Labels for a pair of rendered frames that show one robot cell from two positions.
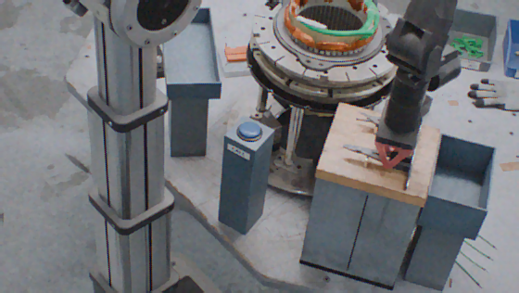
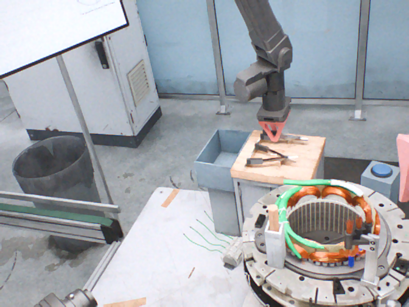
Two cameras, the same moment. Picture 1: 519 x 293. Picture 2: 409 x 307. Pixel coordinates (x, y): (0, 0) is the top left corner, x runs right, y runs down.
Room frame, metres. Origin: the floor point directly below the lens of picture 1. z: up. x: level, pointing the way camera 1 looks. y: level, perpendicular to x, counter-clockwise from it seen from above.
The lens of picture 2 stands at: (2.01, -0.13, 1.73)
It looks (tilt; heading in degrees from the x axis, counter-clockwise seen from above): 34 degrees down; 198
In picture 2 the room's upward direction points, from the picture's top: 10 degrees counter-clockwise
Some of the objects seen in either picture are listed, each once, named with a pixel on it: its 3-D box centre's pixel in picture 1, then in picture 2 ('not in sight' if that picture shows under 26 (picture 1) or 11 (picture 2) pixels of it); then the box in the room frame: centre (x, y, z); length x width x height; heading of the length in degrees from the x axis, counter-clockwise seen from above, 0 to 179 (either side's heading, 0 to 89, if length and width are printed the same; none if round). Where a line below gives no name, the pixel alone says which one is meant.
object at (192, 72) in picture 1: (188, 95); not in sight; (1.32, 0.17, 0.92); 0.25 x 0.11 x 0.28; 12
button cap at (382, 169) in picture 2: (249, 130); (381, 169); (1.11, 0.02, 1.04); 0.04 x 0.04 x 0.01
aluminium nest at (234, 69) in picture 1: (244, 60); not in sight; (1.61, 0.06, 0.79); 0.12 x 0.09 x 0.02; 108
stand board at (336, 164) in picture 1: (379, 152); (279, 156); (1.08, -0.22, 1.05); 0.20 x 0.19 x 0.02; 78
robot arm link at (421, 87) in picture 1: (412, 84); (270, 78); (1.04, -0.24, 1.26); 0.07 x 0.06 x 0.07; 136
